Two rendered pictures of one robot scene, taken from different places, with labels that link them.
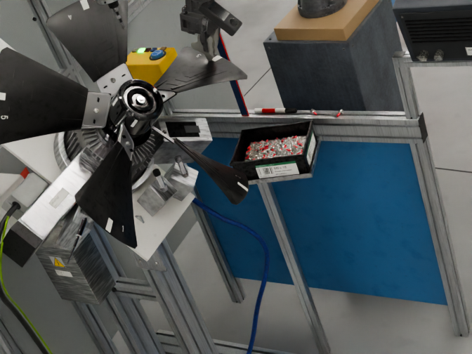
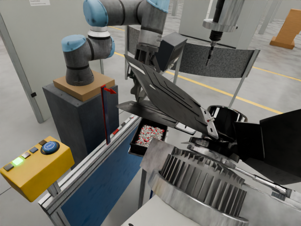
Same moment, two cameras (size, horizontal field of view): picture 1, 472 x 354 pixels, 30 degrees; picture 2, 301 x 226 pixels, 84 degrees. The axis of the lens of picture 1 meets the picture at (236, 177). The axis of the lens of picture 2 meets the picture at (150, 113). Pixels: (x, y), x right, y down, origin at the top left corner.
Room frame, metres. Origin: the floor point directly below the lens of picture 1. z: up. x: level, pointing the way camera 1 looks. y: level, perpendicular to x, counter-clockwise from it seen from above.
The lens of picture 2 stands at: (2.28, 0.49, 1.52)
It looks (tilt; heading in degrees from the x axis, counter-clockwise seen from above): 38 degrees down; 255
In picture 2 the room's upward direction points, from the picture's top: 7 degrees clockwise
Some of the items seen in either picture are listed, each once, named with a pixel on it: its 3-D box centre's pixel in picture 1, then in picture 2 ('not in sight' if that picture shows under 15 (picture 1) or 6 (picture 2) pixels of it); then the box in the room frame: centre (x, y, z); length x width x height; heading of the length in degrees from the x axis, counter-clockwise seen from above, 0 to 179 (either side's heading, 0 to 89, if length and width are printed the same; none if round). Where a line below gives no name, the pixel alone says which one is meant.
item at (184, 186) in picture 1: (178, 181); not in sight; (2.03, 0.15, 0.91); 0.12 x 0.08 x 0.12; 50
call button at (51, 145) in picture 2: (156, 54); (49, 147); (2.49, 0.09, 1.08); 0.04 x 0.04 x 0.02
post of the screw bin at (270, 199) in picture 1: (294, 267); (142, 188); (2.12, -0.07, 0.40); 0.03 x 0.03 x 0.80; 65
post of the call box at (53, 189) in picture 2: (162, 96); (50, 183); (2.52, 0.13, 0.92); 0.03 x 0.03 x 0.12; 50
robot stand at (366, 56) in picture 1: (362, 147); (92, 142); (2.47, -0.44, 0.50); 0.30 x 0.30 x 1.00; 46
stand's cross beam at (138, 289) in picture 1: (142, 289); not in sight; (2.09, 0.38, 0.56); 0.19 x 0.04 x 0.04; 50
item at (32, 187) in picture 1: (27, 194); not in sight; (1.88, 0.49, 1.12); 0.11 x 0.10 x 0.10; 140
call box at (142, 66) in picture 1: (152, 69); (41, 167); (2.52, 0.13, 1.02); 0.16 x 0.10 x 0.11; 50
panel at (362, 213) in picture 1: (310, 217); (120, 172); (2.27, -0.18, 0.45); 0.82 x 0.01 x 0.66; 50
